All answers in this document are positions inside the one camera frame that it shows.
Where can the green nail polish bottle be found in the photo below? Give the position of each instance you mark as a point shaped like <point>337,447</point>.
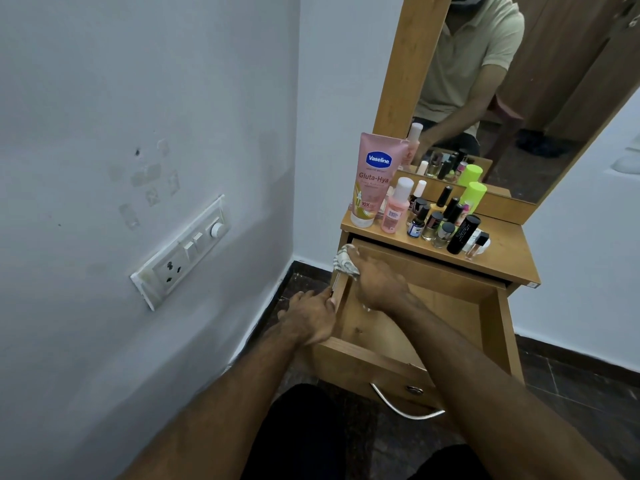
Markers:
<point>456,213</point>

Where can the dressing table mirror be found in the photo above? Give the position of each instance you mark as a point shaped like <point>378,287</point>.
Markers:
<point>550,69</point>

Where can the person's right hand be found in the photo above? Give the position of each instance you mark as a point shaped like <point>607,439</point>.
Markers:
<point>377,287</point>

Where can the white wall switch board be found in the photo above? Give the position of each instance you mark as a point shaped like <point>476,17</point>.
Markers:
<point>175,259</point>

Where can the white cap nail polish bottle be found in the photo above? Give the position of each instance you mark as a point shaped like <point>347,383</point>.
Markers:
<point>420,187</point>

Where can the person's left forearm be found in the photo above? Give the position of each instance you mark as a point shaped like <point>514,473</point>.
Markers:
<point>215,414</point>

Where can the person's legs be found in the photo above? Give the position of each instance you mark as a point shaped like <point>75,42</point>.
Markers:
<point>300,434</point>

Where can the striped green white cloth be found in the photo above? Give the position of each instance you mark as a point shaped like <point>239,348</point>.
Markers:
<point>344,262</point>

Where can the black lipstick tube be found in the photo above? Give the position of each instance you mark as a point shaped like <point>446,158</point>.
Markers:
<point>462,234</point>

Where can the red nail polish bottle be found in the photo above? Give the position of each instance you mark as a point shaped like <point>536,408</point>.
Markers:
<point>463,212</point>

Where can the wooden drawer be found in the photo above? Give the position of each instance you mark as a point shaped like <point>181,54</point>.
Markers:
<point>450,314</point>

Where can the pink bottle white cap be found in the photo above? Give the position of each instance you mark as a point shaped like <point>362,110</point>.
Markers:
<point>395,214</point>

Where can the pink lotion tube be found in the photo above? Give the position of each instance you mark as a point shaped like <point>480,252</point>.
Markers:
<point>372,179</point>

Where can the person's left hand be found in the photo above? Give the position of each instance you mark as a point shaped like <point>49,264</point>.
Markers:
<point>310,317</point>

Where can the dark cap gold nail polish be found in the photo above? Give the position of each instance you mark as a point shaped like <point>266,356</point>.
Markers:
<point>431,227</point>

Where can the clear nail polish bottle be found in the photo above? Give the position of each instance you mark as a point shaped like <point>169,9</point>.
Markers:
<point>451,205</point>

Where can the person's right forearm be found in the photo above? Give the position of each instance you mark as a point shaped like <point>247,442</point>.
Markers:
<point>500,394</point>

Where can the round white jar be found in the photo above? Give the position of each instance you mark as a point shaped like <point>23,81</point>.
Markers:
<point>484,243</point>

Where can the wooden dressing table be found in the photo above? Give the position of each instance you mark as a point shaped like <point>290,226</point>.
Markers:
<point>505,254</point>

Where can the blue label nail polish bottle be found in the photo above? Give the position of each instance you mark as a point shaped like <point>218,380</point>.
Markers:
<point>416,228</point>

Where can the neon green tube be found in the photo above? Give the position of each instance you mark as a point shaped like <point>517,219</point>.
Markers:
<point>472,194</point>

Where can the white framed window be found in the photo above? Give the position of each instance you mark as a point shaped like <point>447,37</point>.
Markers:
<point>634,143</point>

